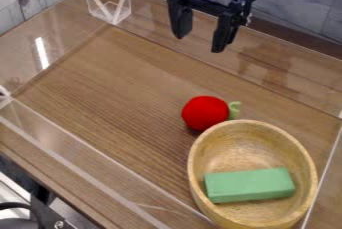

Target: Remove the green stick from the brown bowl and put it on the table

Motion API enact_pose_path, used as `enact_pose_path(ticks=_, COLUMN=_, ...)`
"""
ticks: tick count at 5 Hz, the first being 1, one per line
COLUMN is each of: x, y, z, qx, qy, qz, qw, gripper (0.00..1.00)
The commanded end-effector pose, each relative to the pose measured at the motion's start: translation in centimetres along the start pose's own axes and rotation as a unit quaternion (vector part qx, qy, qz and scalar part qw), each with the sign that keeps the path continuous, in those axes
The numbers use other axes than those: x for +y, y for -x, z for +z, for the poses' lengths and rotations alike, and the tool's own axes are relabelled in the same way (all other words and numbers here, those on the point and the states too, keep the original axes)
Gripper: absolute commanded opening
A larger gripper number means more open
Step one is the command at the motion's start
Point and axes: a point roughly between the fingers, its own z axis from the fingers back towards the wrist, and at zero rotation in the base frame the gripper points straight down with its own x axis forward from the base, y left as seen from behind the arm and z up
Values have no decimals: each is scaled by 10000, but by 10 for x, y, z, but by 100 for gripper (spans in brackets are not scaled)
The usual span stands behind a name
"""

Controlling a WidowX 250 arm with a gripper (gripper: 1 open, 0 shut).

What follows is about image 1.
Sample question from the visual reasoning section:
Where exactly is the clear acrylic tray wall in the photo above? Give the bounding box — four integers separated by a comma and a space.
0, 86, 217, 229

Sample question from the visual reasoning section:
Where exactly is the clear acrylic corner bracket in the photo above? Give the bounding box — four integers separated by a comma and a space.
86, 0, 131, 25

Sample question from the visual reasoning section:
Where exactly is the red plush tomato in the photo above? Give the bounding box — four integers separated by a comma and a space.
182, 96, 242, 131

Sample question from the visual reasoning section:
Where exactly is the light wooden bowl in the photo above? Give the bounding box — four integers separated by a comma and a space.
187, 120, 318, 229

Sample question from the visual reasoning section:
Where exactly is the black metal stand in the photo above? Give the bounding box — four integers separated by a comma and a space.
0, 186, 78, 229

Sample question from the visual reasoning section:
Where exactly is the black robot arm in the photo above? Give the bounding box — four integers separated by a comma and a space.
167, 0, 257, 53

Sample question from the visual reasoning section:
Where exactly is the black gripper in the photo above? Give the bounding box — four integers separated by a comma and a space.
167, 0, 257, 53

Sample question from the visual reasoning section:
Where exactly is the green rectangular block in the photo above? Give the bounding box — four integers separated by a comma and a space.
204, 168, 296, 203

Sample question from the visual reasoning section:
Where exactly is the black cable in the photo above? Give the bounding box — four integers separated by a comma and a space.
0, 201, 34, 211

